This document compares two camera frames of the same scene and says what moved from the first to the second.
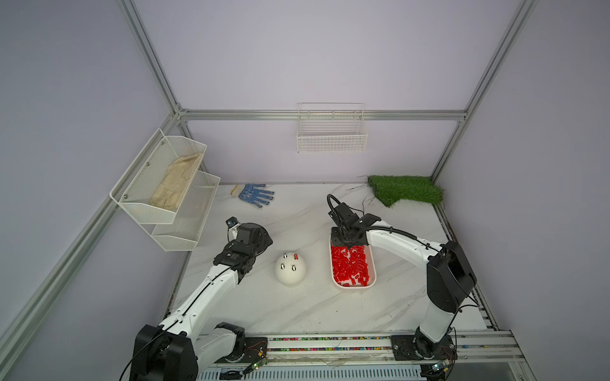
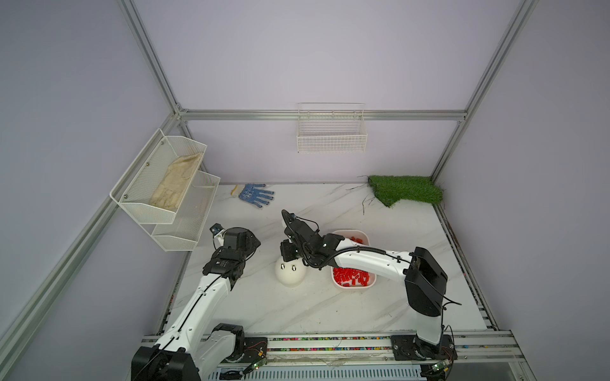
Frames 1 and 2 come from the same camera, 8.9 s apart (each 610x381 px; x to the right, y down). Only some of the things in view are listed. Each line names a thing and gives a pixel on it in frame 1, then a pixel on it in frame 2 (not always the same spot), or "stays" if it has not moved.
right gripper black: [336, 239] -> [286, 246]
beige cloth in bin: [171, 188] stays
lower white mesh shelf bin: [183, 234] stays
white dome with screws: [290, 269] stays
